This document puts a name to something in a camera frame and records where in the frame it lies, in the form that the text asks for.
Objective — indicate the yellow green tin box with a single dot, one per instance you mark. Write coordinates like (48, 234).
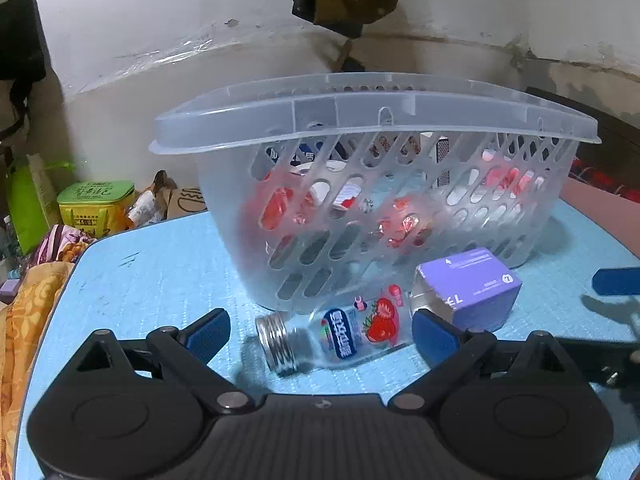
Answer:
(95, 200)

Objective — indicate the red candy bag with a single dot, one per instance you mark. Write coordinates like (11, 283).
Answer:
(402, 225)

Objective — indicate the green shopping bag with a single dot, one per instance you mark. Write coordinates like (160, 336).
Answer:
(25, 205)

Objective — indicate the dark wooden headboard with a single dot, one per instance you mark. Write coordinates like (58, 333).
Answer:
(615, 130)

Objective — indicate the small purple block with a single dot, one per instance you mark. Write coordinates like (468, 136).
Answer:
(10, 287)

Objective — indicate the strawberry label glass bottle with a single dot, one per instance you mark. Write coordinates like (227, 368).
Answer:
(345, 335)

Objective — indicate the pink patterned cloth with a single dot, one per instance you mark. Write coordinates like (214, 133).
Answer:
(60, 242)

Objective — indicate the black hanging jacket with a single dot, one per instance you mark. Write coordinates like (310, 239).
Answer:
(20, 35)

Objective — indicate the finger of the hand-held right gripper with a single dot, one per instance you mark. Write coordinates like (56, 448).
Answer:
(617, 281)
(617, 362)

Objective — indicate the translucent plastic basket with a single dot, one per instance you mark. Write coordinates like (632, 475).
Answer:
(350, 100)

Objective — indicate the pink blanket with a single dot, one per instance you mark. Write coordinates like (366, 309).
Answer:
(600, 200)

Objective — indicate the pink rose tissue pack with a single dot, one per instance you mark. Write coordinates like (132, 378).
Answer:
(505, 180)

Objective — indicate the brown paper bag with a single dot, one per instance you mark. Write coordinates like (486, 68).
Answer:
(187, 202)

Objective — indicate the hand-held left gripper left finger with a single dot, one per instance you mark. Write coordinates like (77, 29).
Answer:
(207, 335)

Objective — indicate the black and white box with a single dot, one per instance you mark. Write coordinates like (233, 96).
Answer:
(442, 152)

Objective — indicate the snack packet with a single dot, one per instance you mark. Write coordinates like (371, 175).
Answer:
(145, 207)

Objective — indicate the purple box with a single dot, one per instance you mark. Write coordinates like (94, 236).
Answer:
(475, 280)

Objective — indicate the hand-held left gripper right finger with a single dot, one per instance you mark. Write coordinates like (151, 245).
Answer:
(434, 336)

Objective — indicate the orange patterned blanket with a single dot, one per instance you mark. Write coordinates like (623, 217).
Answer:
(30, 310)

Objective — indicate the red plaid cloth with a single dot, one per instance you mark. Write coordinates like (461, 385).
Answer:
(610, 177)

